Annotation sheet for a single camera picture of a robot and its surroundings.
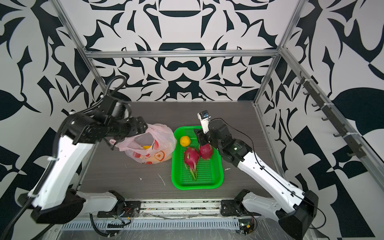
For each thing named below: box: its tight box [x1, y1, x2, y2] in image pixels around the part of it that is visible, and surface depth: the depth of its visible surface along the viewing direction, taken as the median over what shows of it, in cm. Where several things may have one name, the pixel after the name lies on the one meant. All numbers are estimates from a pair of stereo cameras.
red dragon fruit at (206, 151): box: [199, 143, 213, 160], surface depth 88 cm
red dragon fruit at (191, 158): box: [184, 147, 200, 180], surface depth 85 cm
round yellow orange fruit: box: [180, 135, 191, 147], surface depth 95 cm
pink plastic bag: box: [109, 123, 178, 165], surface depth 85 cm
